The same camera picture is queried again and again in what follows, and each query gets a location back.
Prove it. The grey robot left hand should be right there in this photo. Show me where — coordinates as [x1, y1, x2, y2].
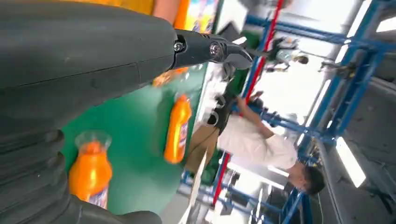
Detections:
[0, 0, 253, 224]

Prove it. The green table mat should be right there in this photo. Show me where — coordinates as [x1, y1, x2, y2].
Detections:
[60, 63, 208, 216]

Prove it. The red metal pole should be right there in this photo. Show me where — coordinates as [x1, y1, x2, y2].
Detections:
[212, 0, 285, 207]

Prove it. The person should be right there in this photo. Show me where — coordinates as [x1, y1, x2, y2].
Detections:
[185, 91, 326, 196]
[265, 37, 310, 74]

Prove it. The ceiling light panel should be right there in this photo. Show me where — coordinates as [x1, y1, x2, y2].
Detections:
[335, 137, 367, 189]

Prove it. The blue metal gantry frame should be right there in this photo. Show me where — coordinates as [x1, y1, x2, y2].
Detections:
[179, 0, 396, 224]

